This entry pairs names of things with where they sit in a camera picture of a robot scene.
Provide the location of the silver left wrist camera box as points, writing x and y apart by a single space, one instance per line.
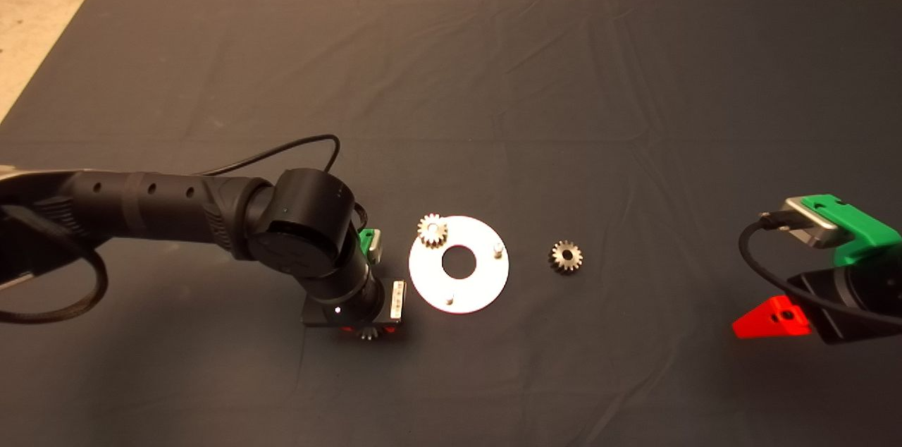
376 246

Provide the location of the dark grey table cloth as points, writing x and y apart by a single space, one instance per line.
599 80

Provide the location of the green right camera mount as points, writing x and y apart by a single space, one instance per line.
874 232

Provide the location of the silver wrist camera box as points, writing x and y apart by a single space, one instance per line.
814 225
376 246

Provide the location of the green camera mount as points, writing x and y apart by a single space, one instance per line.
364 242
874 232

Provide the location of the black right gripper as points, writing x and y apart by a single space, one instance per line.
838 327

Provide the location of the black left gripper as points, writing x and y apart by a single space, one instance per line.
396 302

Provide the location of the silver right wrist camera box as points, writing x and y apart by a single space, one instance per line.
814 225

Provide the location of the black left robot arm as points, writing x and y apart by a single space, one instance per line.
303 221

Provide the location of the small steel planetary gear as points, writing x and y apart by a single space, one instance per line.
425 236
573 261
368 334

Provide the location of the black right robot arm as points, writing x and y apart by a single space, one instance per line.
874 288

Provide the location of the round metal carrier plate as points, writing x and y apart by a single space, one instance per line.
479 285

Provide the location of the green left camera mount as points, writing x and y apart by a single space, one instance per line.
364 242

